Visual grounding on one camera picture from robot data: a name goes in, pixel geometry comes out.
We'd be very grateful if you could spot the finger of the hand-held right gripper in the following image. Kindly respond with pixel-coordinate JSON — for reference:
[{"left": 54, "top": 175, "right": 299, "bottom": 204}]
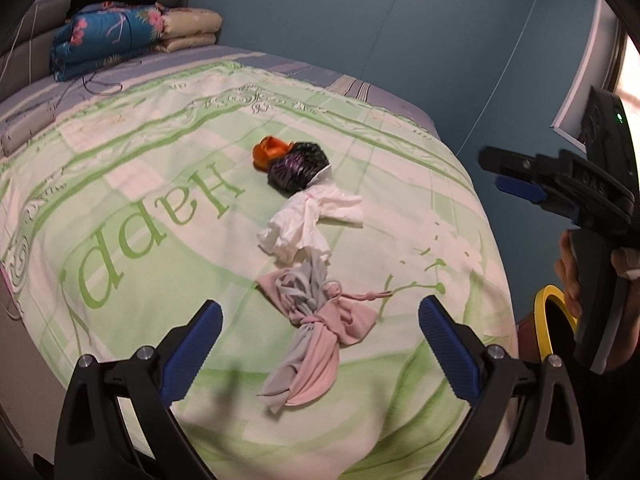
[
  {"left": 477, "top": 145, "right": 544, "bottom": 182},
  {"left": 495, "top": 175, "right": 547, "bottom": 207}
]

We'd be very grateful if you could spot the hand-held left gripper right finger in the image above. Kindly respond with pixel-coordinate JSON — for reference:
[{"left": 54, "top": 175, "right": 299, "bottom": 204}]
[{"left": 417, "top": 295, "right": 587, "bottom": 480}]

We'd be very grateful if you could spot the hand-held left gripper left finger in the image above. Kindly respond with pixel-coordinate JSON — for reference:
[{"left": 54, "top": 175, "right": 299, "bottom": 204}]
[{"left": 54, "top": 300, "right": 224, "bottom": 480}]

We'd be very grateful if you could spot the yellow bin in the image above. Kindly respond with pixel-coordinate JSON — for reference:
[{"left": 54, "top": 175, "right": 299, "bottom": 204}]
[{"left": 532, "top": 285, "right": 583, "bottom": 361}]

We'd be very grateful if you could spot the pink and grey cloth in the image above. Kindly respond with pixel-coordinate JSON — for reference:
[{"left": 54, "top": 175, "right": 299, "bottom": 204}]
[{"left": 255, "top": 255, "right": 396, "bottom": 415}]

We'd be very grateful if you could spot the white tissue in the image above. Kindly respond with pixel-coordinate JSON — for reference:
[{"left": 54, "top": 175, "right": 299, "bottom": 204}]
[{"left": 257, "top": 180, "right": 365, "bottom": 266}]

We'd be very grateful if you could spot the person's right hand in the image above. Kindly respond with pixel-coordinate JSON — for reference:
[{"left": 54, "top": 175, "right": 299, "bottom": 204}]
[{"left": 554, "top": 232, "right": 640, "bottom": 373}]

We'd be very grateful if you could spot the green floral bedspread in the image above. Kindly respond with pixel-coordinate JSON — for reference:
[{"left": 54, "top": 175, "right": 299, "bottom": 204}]
[{"left": 0, "top": 60, "right": 518, "bottom": 480}]

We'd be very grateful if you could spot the orange wrapper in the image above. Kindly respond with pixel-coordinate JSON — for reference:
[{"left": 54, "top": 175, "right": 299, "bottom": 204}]
[{"left": 251, "top": 136, "right": 293, "bottom": 173}]

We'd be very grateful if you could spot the black patterned garment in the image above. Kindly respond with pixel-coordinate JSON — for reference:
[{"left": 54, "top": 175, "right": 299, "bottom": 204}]
[{"left": 267, "top": 141, "right": 332, "bottom": 193}]

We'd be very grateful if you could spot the striped grey bed sheet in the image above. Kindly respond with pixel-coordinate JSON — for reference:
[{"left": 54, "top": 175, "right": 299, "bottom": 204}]
[{"left": 0, "top": 42, "right": 441, "bottom": 161}]

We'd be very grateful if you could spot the white power strip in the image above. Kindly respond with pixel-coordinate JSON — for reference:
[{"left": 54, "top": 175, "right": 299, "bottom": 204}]
[{"left": 0, "top": 107, "right": 58, "bottom": 158}]

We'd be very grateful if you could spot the beige folded quilt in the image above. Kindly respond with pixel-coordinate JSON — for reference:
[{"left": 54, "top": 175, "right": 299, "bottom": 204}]
[{"left": 150, "top": 7, "right": 223, "bottom": 53}]

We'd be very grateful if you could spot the blue floral folded quilt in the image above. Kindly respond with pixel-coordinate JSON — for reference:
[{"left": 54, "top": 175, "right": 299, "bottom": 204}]
[{"left": 50, "top": 2, "right": 168, "bottom": 82}]

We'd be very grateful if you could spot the grey padded headboard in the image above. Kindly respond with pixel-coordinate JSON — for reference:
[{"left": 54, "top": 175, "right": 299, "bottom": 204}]
[{"left": 0, "top": 0, "right": 191, "bottom": 68}]

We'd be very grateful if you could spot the white window frame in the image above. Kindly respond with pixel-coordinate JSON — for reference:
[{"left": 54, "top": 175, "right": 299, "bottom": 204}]
[{"left": 550, "top": 7, "right": 640, "bottom": 151}]

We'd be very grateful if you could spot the thin black cable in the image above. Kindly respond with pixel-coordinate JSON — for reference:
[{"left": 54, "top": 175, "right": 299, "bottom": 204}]
[{"left": 50, "top": 57, "right": 146, "bottom": 106}]

